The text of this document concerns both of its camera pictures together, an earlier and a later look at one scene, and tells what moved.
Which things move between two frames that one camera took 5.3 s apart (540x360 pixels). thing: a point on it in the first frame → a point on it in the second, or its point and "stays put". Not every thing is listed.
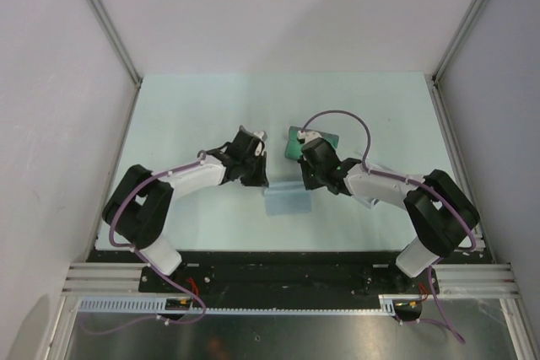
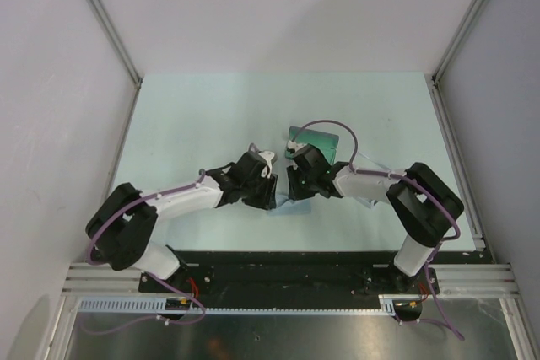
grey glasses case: x=294 y=147 stays put
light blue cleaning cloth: x=285 y=197 stays put
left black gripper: x=261 y=180 → x=267 y=201
